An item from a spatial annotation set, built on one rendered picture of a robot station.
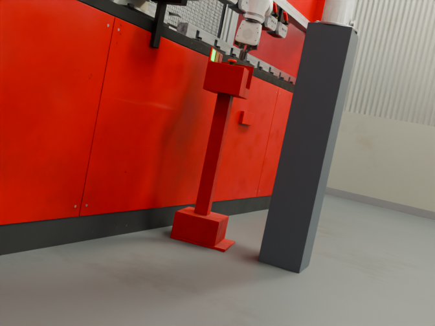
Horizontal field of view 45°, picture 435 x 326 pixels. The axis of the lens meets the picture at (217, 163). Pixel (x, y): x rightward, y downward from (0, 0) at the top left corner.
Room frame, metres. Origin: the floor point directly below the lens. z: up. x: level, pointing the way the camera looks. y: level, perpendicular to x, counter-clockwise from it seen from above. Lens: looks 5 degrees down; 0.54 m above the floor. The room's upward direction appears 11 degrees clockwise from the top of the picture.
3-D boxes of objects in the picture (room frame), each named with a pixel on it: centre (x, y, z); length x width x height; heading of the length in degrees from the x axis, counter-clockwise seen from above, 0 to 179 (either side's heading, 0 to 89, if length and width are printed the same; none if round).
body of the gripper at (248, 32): (2.36, -0.03, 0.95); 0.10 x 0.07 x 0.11; 77
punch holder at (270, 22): (3.40, -0.13, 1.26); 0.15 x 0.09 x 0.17; 154
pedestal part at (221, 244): (2.31, -0.01, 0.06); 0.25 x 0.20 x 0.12; 77
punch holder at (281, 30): (3.58, -0.22, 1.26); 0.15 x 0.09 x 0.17; 154
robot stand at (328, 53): (2.20, -0.36, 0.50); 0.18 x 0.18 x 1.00; 68
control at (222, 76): (2.32, 0.02, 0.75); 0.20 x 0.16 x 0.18; 167
